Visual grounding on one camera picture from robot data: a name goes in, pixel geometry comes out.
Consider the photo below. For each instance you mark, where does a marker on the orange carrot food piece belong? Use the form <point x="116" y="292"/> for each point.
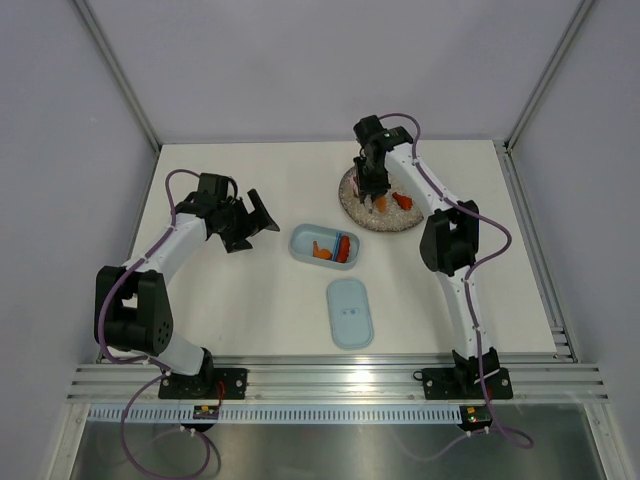
<point x="381" y="204"/>

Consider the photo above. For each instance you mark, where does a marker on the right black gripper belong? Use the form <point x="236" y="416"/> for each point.
<point x="377" y="189"/>

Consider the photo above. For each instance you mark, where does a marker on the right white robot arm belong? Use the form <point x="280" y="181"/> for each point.
<point x="448" y="247"/>

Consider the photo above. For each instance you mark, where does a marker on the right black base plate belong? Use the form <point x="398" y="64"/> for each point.
<point x="439" y="384"/>

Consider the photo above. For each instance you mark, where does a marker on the speckled ceramic plate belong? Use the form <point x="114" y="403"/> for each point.
<point x="394" y="220"/>

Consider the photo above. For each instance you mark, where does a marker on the small circuit board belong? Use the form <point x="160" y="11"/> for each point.
<point x="475" y="418"/>
<point x="206" y="412"/>

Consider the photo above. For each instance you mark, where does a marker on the left aluminium frame post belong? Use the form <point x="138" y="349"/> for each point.
<point x="96" y="33"/>

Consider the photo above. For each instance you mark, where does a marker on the white slotted cable duct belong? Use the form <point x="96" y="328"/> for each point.
<point x="282" y="414"/>

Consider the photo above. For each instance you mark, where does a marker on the aluminium frame post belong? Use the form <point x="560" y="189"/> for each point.
<point x="552" y="67"/>
<point x="96" y="33"/>

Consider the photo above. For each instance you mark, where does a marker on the light blue lunch box lid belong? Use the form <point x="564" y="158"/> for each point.
<point x="349" y="314"/>

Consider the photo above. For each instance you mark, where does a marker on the orange chicken leg piece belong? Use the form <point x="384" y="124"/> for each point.
<point x="404" y="202"/>

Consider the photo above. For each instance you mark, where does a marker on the brown meat food piece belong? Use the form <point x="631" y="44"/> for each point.
<point x="354" y="185"/>

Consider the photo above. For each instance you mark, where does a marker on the orange shrimp food piece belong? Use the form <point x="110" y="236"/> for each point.
<point x="321" y="253"/>

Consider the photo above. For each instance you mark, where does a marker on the light blue lunch box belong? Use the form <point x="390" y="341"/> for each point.
<point x="301" y="245"/>

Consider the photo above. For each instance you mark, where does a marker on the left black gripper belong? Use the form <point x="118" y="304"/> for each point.
<point x="237" y="241"/>

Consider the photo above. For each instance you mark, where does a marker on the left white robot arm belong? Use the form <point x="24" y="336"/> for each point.
<point x="133" y="316"/>

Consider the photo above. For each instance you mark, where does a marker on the aluminium mounting rail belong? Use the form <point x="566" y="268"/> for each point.
<point x="360" y="379"/>

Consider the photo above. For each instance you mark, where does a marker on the left small circuit board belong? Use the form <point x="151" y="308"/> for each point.
<point x="206" y="412"/>

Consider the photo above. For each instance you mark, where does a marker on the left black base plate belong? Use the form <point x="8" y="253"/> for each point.
<point x="225" y="383"/>

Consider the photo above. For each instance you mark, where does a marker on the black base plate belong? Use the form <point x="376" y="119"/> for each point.
<point x="225" y="383"/>
<point x="439" y="384"/>

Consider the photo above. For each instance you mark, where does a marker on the right aluminium frame post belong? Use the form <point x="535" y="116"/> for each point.
<point x="552" y="67"/>

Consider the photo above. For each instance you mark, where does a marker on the red sausage food piece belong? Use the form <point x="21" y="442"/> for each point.
<point x="343" y="251"/>

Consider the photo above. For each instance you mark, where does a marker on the right small circuit board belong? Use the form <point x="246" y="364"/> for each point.
<point x="475" y="418"/>

